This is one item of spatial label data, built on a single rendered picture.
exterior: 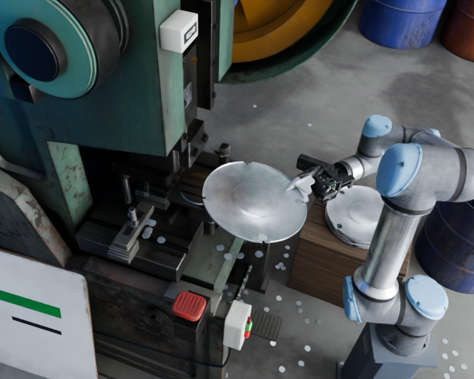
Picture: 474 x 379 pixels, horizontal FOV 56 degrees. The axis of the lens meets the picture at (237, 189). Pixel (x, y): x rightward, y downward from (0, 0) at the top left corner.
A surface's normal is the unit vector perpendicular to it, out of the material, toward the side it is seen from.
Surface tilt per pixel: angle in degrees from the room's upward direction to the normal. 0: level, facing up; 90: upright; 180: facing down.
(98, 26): 64
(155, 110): 90
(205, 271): 0
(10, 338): 78
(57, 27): 90
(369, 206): 0
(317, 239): 0
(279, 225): 9
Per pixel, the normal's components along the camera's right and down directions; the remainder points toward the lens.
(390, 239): -0.54, 0.48
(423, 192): -0.07, 0.60
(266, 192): 0.21, -0.68
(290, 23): -0.33, 0.67
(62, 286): -0.26, 0.52
